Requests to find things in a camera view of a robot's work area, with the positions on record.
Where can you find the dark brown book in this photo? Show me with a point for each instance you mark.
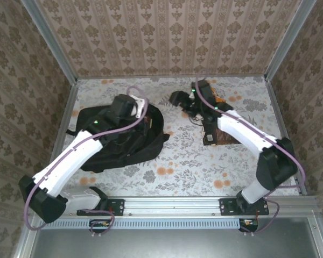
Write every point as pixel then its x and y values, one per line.
pixel 223 138

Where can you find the aluminium upright frame post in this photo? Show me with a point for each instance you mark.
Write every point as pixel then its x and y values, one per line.
pixel 49 40
pixel 288 40

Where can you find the aluminium rear rail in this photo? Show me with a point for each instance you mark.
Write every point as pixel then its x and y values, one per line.
pixel 231 75

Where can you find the floral white tablecloth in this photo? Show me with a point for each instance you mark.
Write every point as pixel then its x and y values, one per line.
pixel 191 161

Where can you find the black backpack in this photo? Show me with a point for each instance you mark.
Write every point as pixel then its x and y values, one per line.
pixel 123 158

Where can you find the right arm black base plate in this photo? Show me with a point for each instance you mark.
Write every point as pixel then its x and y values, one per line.
pixel 226 207

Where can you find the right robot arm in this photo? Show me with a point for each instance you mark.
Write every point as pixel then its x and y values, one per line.
pixel 245 129

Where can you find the aluminium side rail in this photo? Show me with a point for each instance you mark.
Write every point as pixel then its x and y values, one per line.
pixel 64 115
pixel 283 129

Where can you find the grey metal panel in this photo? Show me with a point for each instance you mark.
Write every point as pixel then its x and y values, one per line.
pixel 172 244

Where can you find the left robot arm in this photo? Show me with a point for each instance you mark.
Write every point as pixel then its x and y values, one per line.
pixel 70 156

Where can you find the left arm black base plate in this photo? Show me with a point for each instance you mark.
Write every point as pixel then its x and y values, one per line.
pixel 118 207

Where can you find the aluminium mounting rail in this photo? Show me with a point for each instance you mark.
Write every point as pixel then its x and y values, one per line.
pixel 172 205

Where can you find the orange book with photo cover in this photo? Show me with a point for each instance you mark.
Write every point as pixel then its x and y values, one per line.
pixel 220 99

